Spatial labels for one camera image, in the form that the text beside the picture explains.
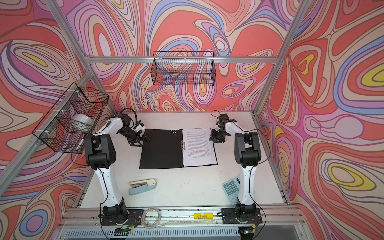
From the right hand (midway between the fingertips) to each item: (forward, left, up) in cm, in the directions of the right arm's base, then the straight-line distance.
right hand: (212, 142), depth 102 cm
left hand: (-3, +43, +7) cm, 43 cm away
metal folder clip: (-2, +20, +1) cm, 20 cm away
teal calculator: (-31, -7, +1) cm, 32 cm away
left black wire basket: (-5, +72, +34) cm, 80 cm away
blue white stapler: (-29, +42, +4) cm, 51 cm away
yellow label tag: (-44, +10, +2) cm, 45 cm away
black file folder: (-7, +32, +3) cm, 33 cm away
